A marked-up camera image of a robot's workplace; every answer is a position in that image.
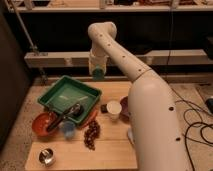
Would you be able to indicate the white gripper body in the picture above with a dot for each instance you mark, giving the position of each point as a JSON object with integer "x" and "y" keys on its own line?
{"x": 97, "y": 62}

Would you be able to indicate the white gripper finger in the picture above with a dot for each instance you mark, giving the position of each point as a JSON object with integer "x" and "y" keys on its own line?
{"x": 104, "y": 72}
{"x": 91, "y": 72}

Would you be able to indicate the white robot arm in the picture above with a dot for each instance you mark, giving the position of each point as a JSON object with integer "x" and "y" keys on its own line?
{"x": 158, "y": 143}

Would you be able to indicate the red bowl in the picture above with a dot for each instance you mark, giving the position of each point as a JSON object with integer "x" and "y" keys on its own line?
{"x": 41, "y": 122}

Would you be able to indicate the wooden shelf beam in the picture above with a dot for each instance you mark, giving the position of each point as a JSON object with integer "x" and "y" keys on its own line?
{"x": 80, "y": 59}

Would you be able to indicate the green plastic tray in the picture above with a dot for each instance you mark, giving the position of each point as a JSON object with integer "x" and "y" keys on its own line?
{"x": 66, "y": 92}

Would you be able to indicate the small dark block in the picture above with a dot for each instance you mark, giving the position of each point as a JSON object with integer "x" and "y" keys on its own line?
{"x": 104, "y": 108}

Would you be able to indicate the white plastic cup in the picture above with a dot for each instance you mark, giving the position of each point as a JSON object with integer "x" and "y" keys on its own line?
{"x": 114, "y": 108}

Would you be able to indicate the red plate under tray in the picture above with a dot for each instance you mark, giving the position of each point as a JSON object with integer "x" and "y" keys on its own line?
{"x": 90, "y": 118}

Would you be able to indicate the black metal ladle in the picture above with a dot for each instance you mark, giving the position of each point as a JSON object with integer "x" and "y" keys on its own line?
{"x": 76, "y": 109}

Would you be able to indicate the bunch of dark grapes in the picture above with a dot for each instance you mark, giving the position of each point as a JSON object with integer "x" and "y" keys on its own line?
{"x": 91, "y": 134}

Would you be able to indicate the blue plastic cup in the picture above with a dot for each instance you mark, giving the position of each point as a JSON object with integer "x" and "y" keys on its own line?
{"x": 68, "y": 129}

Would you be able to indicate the grey folded cloth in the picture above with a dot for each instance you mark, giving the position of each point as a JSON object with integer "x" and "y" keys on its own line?
{"x": 130, "y": 136}

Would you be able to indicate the wooden board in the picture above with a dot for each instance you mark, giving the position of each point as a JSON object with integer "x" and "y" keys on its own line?
{"x": 113, "y": 151}

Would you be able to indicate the small metal cup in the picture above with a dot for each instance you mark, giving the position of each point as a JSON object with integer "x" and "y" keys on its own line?
{"x": 46, "y": 157}

